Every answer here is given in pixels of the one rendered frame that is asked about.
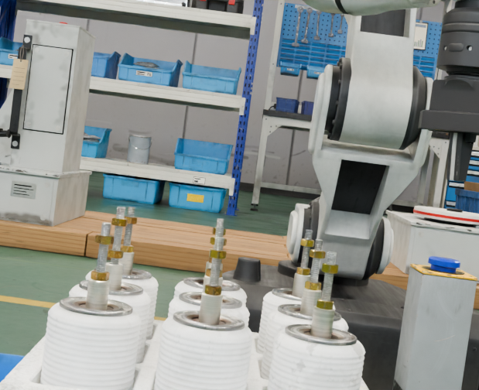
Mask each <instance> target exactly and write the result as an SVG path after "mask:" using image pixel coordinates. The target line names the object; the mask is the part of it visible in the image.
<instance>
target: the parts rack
mask: <svg viewBox="0 0 479 390"><path fill-rule="evenodd" d="M263 4H264V0H255V3H254V9H253V15H252V16H251V15H243V14H237V13H230V12H219V11H213V10H206V9H195V8H189V7H183V6H176V5H165V4H159V3H152V2H149V3H148V2H141V1H135V0H0V8H1V9H0V37H1V36H2V37H5V38H6V39H9V40H11V41H13V40H14V32H15V20H16V16H17V11H18V10H21V11H27V12H38V13H45V14H51V15H62V16H69V17H74V18H81V19H93V20H98V21H105V22H116V23H122V24H129V25H135V26H146V27H152V28H159V29H170V30H176V31H183V32H189V33H200V34H207V35H212V36H224V37H231V38H236V39H248V40H249V45H248V56H247V63H246V68H245V80H244V86H243V92H242V97H241V96H238V95H232V94H221V93H214V92H208V91H197V90H190V89H185V88H178V87H167V86H161V85H155V84H144V83H137V82H131V81H125V80H114V79H108V78H101V77H91V82H90V88H89V93H92V94H103V95H110V96H116V97H122V98H134V99H139V100H146V101H157V102H163V103H169V104H181V105H186V106H193V107H199V108H210V109H217V110H222V111H234V112H239V115H240V116H239V122H238V133H237V139H236V146H235V152H234V163H233V170H232V174H230V173H226V174H225V175H217V174H212V173H201V172H194V171H189V170H182V169H175V167H174V166H165V165H159V164H153V163H148V165H146V164H138V163H132V162H126V161H127V160H123V159H112V158H107V157H105V158H96V159H94V158H88V157H82V156H81V159H80V169H85V170H91V171H98V172H103V173H114V174H121V175H127V176H138V177H144V178H150V179H156V180H168V181H173V182H180V183H191V184H196V185H203V186H214V187H220V188H226V189H230V190H229V201H228V208H227V209H228V211H227V213H226V211H225V213H224V214H225V215H231V216H238V215H237V212H235V213H234V211H235V210H239V208H237V203H238V192H239V186H240V180H241V171H242V170H243V169H242V166H243V164H242V163H243V157H244V150H245V140H246V133H247V127H248V116H249V110H250V103H251V96H252V86H253V80H254V74H255V63H256V57H257V51H258V40H259V33H260V27H261V23H262V15H263V12H262V10H263ZM11 76H12V66H7V65H1V64H0V109H1V107H2V105H3V104H4V103H5V101H6V99H7V92H8V88H9V83H10V81H11Z"/></svg>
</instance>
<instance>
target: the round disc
mask: <svg viewBox="0 0 479 390"><path fill-rule="evenodd" d="M413 212H414V214H415V215H417V216H420V217H424V219H425V220H428V221H434V222H439V223H444V224H453V225H459V226H465V227H473V226H474V225H479V214H476V213H471V212H465V211H463V210H460V209H454V208H447V209H443V208H437V207H423V206H415V207H414V209H413Z"/></svg>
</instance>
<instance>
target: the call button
mask: <svg viewBox="0 0 479 390"><path fill-rule="evenodd" d="M428 263H429V264H431V266H430V268H431V269H434V270H438V271H442V272H456V270H457V268H459V267H460V262H459V261H458V260H456V259H452V258H444V257H437V256H430V257H429V260H428Z"/></svg>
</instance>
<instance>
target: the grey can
mask: <svg viewBox="0 0 479 390"><path fill-rule="evenodd" d="M151 138H152V137H147V136H140V135H130V137H129V138H128V140H129V144H128V156H127V161H126V162H128V163H138V164H146V165H148V161H149V150H150V146H151V145H152V140H151ZM150 143H151V145H150Z"/></svg>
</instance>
